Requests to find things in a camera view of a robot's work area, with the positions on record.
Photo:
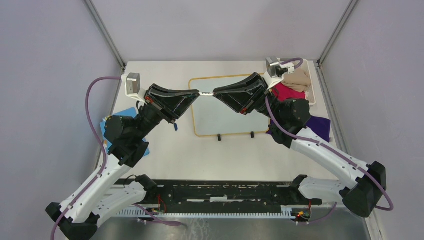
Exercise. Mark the yellow framed whiteboard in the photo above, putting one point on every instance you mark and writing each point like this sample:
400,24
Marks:
211,117

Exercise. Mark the white cable duct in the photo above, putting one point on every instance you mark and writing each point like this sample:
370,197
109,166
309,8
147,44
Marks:
134,212

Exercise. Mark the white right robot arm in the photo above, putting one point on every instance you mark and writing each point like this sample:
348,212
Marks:
358,185

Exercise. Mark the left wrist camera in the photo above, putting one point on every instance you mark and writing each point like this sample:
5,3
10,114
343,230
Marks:
132,86

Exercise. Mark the purple cloth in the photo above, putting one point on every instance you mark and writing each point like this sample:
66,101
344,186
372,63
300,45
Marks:
320,125

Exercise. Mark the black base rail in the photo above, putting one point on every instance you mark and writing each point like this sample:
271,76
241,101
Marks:
226,197

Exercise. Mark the beige cloth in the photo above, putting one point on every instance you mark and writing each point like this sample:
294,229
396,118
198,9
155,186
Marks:
298,81

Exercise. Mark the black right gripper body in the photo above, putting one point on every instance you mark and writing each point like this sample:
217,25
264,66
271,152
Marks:
250,110

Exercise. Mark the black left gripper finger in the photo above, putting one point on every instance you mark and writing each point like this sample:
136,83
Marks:
176,104
156,91

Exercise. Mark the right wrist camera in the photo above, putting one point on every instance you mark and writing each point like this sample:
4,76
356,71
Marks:
276,71

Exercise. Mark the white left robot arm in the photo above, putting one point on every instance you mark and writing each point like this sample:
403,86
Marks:
80,216

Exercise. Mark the blue whiteboard marker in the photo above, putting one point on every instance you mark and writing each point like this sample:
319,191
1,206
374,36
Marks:
206,94

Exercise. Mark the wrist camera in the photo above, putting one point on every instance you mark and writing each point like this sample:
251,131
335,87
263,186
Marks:
276,71
132,86

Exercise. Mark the white plastic basket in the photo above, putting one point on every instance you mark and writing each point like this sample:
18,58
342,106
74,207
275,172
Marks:
303,64

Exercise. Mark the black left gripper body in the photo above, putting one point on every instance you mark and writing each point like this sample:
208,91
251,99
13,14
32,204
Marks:
161,111

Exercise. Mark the pink cloth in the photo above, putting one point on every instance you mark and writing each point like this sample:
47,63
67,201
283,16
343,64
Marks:
283,92

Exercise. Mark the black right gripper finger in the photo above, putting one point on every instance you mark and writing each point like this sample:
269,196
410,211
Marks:
246,85
234,101

